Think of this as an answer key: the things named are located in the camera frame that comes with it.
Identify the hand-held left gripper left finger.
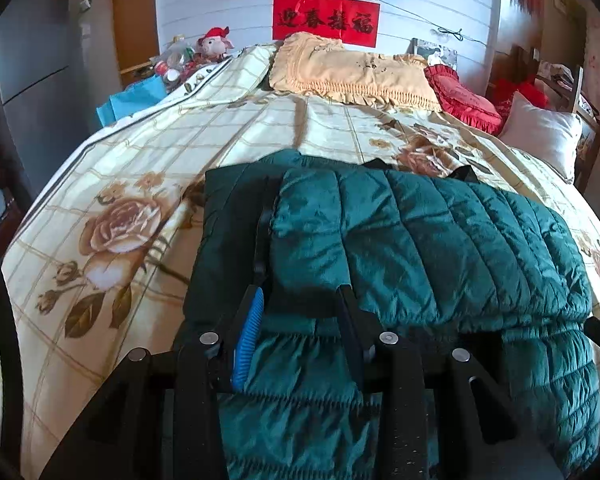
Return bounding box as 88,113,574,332
39,284,266,480

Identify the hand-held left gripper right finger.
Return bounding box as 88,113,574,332
336,284,566,480

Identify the green quilted jacket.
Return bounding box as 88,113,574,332
172,149,600,480

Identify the wooden chair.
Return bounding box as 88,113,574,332
532,62,600,196

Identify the cream floral bed blanket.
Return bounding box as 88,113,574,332
0,42,600,480

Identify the white pillow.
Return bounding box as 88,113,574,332
500,91,584,183

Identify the red frilled pillow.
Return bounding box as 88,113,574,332
424,64,505,136

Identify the blue bag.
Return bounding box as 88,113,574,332
96,76,168,125

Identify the red cloth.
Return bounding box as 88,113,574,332
495,77,548,111

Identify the beige frilled pillow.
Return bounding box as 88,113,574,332
269,31,442,112

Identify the pile of bottles and toys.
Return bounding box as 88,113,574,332
152,35,201,83

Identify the plush toy with red hat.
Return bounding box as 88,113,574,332
196,26,234,61

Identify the framed photo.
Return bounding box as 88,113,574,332
411,37,458,68

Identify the wooden door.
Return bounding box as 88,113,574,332
112,0,160,88

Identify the grey refrigerator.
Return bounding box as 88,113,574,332
0,0,93,196

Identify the thick black cable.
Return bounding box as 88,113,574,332
0,220,26,480

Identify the black wall cable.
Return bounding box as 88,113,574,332
300,0,491,43

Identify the red wall banner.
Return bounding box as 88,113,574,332
272,0,381,47

